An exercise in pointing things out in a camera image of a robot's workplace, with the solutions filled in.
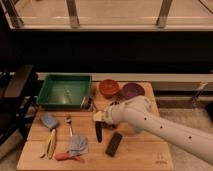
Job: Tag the green plastic tray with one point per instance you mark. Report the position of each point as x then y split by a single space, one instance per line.
64 91

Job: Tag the black chair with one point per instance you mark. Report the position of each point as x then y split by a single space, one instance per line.
16 96

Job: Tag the wooden cutting board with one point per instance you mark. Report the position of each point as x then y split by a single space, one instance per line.
136 152

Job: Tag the black handled dish brush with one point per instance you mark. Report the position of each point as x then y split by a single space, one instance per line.
89 104

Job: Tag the light blue cloth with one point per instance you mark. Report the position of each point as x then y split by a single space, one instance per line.
78 145

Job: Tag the black rectangular block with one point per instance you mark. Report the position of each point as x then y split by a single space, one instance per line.
113 144

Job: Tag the blue sponge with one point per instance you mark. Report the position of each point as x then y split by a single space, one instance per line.
49 121

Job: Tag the orange carrot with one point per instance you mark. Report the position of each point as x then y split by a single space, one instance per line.
66 156

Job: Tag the red bowl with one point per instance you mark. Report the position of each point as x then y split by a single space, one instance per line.
108 88

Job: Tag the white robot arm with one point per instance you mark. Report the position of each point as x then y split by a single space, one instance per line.
137 112

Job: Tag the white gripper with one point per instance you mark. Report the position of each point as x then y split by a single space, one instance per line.
110 115

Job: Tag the silver fork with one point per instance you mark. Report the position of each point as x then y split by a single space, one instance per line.
69 122

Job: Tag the dark red grapes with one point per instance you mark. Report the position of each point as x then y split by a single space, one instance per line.
109 126

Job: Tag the yellow peeler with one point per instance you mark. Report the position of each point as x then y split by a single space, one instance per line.
50 145

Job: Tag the small metal cup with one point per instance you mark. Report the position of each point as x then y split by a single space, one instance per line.
114 103

